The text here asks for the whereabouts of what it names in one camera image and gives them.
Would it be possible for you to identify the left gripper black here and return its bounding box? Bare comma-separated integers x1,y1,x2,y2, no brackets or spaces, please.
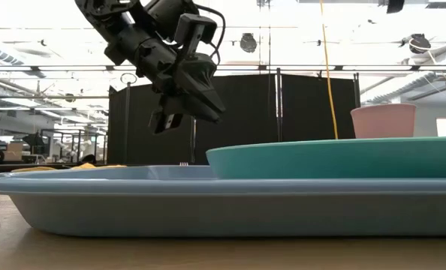
103,26,227,135

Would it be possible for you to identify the blue plastic tray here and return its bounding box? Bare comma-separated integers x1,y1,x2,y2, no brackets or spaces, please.
0,164,446,238

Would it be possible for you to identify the mustard yellow cloth napkin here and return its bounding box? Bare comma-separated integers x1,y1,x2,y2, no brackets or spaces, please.
11,161,128,173

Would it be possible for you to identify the teal plastic plate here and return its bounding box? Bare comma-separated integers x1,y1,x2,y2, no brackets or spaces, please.
206,136,446,180

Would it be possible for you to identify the pink plastic cup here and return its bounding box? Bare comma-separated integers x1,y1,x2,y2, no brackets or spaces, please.
350,103,417,140

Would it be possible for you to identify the black partition panel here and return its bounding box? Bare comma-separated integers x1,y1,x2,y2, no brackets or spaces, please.
280,73,361,140
106,73,279,166

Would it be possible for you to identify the black ceiling device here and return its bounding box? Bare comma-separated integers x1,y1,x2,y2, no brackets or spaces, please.
240,32,258,54
398,32,432,54

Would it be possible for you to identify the black background equipment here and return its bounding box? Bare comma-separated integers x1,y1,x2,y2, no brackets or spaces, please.
22,127,107,165

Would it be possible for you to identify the cardboard box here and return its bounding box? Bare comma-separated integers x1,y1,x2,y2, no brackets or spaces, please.
5,141,24,162

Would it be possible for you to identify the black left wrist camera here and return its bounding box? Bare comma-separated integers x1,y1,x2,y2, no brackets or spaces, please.
173,13,218,64

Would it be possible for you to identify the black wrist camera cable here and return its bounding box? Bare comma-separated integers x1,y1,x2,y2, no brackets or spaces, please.
194,2,227,67

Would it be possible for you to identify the yellow hanging cable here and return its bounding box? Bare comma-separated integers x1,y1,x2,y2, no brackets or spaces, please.
318,0,339,140

